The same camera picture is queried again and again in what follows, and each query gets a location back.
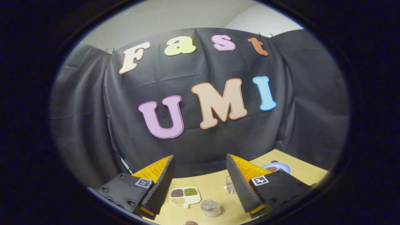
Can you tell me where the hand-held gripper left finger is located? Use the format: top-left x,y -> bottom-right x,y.
87,155 -> 176,220

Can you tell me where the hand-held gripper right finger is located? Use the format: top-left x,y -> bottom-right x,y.
226,153 -> 313,218

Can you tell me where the clear glass bottle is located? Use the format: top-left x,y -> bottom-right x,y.
200,199 -> 222,218

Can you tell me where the clear ribbed glass jar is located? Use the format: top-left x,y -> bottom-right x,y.
225,176 -> 236,195

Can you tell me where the wooden table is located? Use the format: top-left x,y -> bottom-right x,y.
147,148 -> 330,225

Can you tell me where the white divided dish with beans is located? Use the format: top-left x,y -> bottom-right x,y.
169,187 -> 201,208

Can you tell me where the light blue plate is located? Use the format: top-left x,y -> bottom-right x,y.
262,162 -> 291,174

